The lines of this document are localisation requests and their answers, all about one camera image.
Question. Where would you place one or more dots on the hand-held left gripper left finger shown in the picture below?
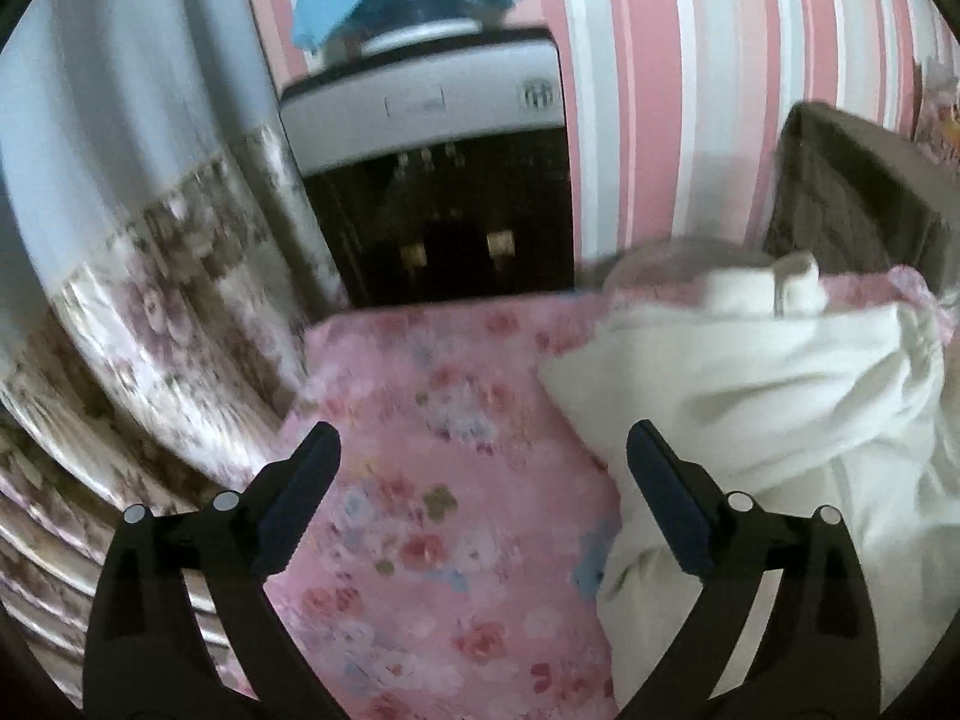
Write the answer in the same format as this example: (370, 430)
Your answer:
(296, 499)

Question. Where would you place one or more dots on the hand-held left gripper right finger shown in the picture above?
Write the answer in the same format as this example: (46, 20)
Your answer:
(667, 499)

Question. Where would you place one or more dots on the white fleece garment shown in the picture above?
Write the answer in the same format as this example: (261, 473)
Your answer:
(750, 390)

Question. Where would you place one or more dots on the pink floral bed sheet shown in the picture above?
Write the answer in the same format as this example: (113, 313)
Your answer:
(450, 465)

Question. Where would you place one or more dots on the floral curtain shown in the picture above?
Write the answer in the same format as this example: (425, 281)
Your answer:
(127, 240)

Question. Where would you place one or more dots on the silver black water dispenser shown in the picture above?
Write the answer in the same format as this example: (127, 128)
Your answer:
(427, 165)

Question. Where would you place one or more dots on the pink gift bag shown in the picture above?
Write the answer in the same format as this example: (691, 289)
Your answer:
(939, 109)

